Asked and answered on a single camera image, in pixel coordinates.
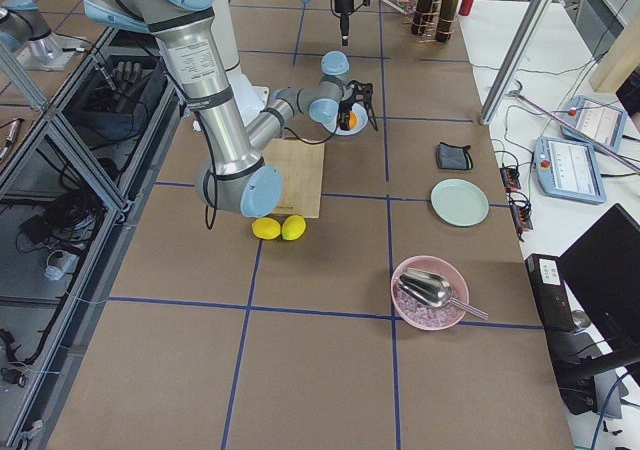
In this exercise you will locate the pink bowl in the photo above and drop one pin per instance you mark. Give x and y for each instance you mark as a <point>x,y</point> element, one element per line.
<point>421,316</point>

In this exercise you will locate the orange fruit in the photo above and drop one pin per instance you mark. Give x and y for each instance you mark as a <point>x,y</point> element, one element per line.
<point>352,120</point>

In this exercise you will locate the aluminium frame post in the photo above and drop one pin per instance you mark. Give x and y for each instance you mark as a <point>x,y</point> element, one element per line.
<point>523,36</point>

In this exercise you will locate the near teach pendant tablet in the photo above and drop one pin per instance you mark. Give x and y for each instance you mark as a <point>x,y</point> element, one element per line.
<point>568,170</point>

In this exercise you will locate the wooden cutting board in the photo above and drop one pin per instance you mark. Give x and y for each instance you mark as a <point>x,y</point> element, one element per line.
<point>301,167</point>

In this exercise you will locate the far teach pendant tablet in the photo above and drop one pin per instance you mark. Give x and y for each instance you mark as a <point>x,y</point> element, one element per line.
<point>602,122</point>

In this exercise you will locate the metal scoop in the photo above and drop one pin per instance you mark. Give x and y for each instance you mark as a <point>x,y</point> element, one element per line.
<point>434,291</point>

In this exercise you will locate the grey folded cloth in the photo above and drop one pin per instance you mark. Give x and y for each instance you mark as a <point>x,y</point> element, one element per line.
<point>451,157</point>

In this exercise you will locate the upper yellow lemon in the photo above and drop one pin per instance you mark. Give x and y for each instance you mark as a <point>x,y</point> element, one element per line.
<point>293,227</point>

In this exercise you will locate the white round plate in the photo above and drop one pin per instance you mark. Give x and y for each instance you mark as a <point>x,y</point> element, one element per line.
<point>339,127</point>

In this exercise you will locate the light green plate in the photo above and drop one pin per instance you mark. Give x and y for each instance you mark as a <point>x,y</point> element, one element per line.
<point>459,202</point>

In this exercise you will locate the black computer monitor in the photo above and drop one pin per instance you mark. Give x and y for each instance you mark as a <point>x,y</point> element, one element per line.
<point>601,268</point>

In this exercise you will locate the copper wire bottle rack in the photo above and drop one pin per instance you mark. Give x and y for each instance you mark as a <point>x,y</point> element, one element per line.
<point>429,25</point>

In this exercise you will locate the teach pendant tablet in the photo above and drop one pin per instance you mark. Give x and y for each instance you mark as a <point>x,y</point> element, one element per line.
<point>602,122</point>
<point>568,170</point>

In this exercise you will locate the dark wine bottle upper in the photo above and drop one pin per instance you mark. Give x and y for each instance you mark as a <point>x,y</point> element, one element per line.
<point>425,5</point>

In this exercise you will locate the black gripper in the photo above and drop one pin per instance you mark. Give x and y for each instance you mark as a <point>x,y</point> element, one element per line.
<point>343,5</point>
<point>346,104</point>

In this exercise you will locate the lower yellow lemon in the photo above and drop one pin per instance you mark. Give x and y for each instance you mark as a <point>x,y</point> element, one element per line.
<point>266,228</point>

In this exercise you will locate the yellow lemon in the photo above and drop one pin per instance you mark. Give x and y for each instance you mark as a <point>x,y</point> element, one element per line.
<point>293,227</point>
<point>266,228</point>

